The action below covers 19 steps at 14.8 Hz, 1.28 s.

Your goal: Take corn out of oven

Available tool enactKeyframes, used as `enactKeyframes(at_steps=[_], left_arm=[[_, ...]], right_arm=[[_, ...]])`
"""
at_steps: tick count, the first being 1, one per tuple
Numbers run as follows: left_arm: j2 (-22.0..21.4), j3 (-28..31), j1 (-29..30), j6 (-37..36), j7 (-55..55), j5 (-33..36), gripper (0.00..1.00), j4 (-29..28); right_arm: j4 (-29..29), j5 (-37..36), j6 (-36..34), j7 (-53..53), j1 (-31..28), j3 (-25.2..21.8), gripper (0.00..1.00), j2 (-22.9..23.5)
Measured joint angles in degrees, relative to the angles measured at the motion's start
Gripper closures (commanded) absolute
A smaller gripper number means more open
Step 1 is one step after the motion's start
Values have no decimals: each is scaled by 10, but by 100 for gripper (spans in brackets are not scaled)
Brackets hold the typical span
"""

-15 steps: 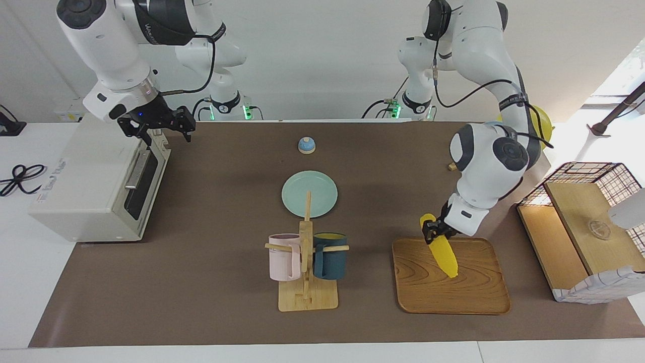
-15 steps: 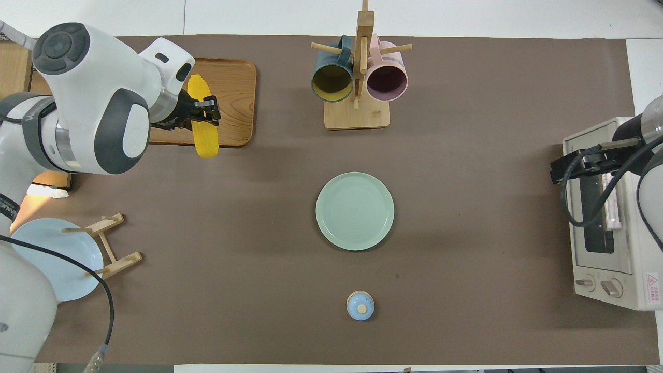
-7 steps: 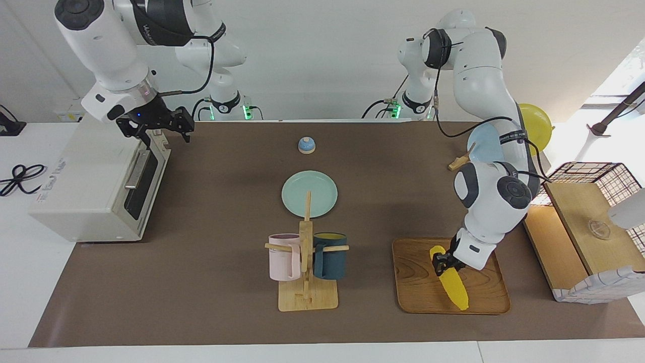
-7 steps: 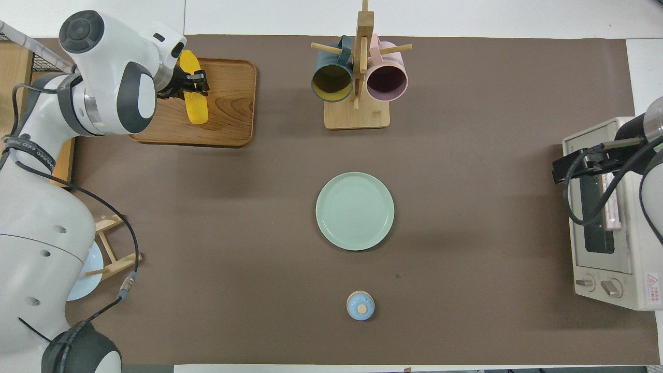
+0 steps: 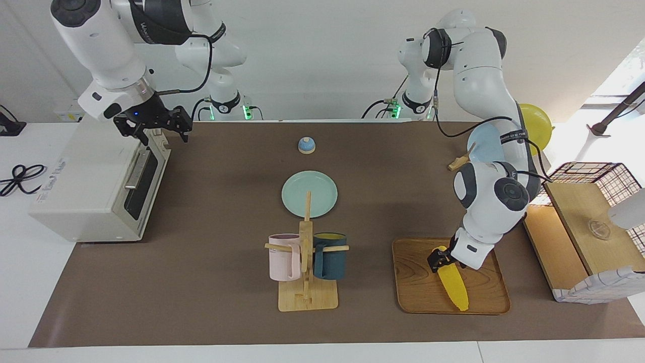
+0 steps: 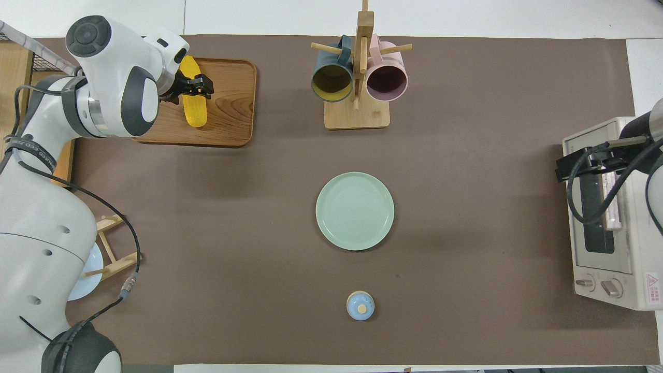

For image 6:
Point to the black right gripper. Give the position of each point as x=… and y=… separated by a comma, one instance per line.
x=567, y=167

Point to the pink mug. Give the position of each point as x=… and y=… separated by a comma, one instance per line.
x=387, y=82

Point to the cream toaster oven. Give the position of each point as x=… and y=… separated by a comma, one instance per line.
x=642, y=282

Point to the light blue plate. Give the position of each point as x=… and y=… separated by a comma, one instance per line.
x=88, y=282

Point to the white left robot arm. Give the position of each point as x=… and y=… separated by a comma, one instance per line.
x=41, y=233

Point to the brown table mat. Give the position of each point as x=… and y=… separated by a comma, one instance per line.
x=466, y=207

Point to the silver oven knob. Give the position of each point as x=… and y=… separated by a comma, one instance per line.
x=585, y=282
x=612, y=288

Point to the wooden serving tray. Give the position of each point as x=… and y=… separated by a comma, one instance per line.
x=230, y=114

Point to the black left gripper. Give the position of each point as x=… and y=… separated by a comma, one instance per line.
x=184, y=88

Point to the dark blue mug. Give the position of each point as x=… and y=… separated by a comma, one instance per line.
x=331, y=83

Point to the small blue lidded jar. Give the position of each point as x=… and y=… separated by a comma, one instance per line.
x=360, y=305

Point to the wooden plate rack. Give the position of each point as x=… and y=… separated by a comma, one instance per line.
x=121, y=261

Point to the wooden mug tree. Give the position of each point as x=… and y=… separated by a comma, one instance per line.
x=357, y=116

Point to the yellow corn cob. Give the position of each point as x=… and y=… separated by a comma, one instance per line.
x=196, y=114

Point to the red warning sticker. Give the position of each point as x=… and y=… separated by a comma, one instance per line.
x=652, y=289

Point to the pale green plate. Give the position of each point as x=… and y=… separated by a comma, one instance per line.
x=355, y=211

